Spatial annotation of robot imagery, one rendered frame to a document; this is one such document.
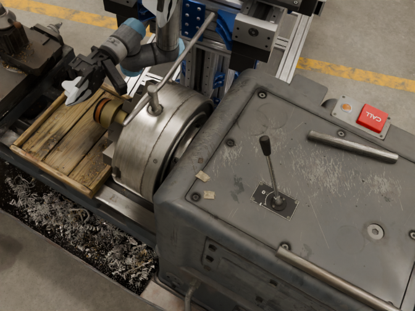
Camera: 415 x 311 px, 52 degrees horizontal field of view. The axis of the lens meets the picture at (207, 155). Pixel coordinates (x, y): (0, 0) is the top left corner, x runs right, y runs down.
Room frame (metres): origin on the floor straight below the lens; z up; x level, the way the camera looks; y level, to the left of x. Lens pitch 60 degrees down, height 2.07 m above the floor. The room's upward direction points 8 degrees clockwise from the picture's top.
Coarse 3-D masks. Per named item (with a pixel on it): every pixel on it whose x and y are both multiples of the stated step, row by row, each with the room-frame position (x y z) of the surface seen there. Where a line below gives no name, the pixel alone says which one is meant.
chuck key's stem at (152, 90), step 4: (148, 88) 0.58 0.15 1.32; (152, 88) 0.58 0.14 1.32; (156, 88) 0.58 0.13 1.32; (148, 92) 0.57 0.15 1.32; (152, 92) 0.57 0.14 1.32; (156, 92) 0.58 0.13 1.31; (152, 96) 0.57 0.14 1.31; (156, 96) 0.58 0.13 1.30; (152, 100) 0.57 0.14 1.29; (156, 100) 0.58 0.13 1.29; (152, 104) 0.57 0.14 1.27; (156, 104) 0.58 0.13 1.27; (152, 108) 0.58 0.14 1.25; (156, 108) 0.58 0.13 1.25
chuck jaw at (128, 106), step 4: (148, 80) 0.70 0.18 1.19; (152, 80) 0.71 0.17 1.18; (148, 84) 0.69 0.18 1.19; (152, 84) 0.69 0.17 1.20; (172, 84) 0.70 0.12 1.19; (144, 88) 0.69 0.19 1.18; (136, 92) 0.69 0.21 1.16; (140, 92) 0.70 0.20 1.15; (144, 92) 0.68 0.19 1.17; (136, 96) 0.67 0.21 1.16; (140, 96) 0.67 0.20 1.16; (128, 100) 0.67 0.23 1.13; (132, 100) 0.67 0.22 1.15; (136, 100) 0.67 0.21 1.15; (124, 104) 0.66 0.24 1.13; (128, 104) 0.66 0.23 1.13; (132, 104) 0.66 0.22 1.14; (124, 108) 0.66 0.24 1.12; (128, 108) 0.65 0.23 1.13; (132, 108) 0.65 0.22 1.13; (128, 112) 0.65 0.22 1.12
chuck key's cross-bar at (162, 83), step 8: (208, 16) 0.77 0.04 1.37; (208, 24) 0.76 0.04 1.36; (200, 32) 0.73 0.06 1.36; (192, 40) 0.71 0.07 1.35; (184, 56) 0.68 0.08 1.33; (176, 64) 0.66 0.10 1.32; (168, 72) 0.64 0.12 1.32; (160, 88) 0.60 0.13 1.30; (144, 104) 0.55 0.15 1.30; (136, 112) 0.53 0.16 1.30; (128, 120) 0.50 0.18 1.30
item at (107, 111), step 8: (96, 104) 0.66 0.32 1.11; (104, 104) 0.67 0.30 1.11; (112, 104) 0.66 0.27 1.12; (120, 104) 0.67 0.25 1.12; (96, 112) 0.64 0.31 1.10; (104, 112) 0.64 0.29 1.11; (112, 112) 0.64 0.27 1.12; (120, 112) 0.65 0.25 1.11; (96, 120) 0.63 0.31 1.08; (104, 120) 0.62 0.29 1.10; (112, 120) 0.62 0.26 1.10; (120, 120) 0.63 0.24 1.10
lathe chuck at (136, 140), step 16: (144, 96) 0.62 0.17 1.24; (160, 96) 0.63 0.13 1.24; (176, 96) 0.64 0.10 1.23; (144, 112) 0.57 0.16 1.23; (128, 128) 0.54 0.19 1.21; (144, 128) 0.54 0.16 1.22; (160, 128) 0.54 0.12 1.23; (128, 144) 0.51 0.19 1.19; (144, 144) 0.50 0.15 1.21; (112, 160) 0.48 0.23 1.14; (128, 160) 0.48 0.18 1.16; (144, 160) 0.48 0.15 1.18; (112, 176) 0.47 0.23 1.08; (128, 176) 0.46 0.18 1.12
